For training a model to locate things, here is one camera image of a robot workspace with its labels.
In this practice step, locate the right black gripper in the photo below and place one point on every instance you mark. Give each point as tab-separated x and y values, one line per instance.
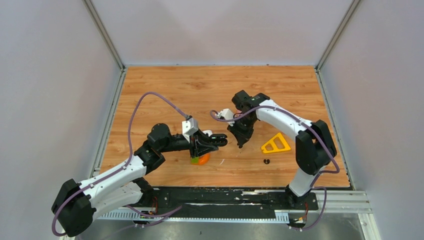
242	137

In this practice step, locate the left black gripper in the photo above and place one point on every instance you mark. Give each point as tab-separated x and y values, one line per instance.
199	143

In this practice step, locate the white earbud charging case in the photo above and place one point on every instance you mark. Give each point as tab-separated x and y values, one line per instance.
208	132

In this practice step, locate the black earbud case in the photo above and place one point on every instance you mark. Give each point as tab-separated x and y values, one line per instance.
218	139

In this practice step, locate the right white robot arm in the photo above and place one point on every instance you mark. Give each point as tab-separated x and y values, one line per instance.
314	145

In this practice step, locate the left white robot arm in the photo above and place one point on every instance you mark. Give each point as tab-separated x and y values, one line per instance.
78	204

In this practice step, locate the green toy brick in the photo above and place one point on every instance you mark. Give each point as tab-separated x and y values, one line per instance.
194	160

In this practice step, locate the yellow triangle block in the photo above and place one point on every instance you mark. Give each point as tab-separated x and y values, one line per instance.
276	144

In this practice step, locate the orange half ring block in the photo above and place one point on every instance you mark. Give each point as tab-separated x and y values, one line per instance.
202	160

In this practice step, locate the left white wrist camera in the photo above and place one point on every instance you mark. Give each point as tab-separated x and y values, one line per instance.
189	127

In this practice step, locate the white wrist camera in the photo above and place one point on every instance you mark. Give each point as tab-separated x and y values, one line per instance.
189	127
225	115

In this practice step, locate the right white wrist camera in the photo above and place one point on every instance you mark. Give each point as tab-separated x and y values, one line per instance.
225	115

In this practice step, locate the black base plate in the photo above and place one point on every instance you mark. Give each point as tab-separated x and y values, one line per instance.
224	202

